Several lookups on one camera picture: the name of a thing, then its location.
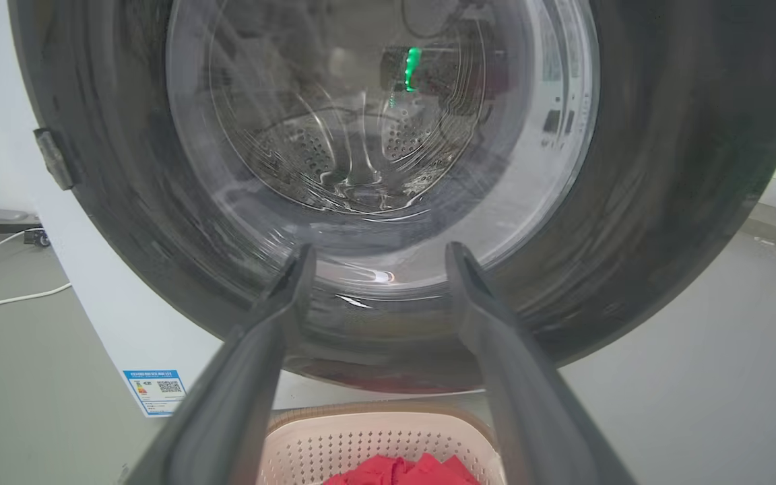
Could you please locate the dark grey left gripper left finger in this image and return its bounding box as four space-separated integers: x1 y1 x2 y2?
124 244 317 485

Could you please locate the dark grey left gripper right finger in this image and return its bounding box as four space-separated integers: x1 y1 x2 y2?
445 242 638 485

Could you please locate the round dark washing machine door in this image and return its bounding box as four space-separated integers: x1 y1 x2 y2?
8 0 776 395

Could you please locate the white washing machine body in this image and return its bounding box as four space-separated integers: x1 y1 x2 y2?
0 0 483 418

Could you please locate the grey door hinge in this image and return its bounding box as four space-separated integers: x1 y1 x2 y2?
33 127 76 191

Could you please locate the blue energy label sticker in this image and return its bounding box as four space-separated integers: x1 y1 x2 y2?
123 368 188 418

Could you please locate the red garment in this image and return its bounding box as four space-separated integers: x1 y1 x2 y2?
324 453 480 485

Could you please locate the beige perforated laundry basket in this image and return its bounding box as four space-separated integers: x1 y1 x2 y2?
257 402 507 485

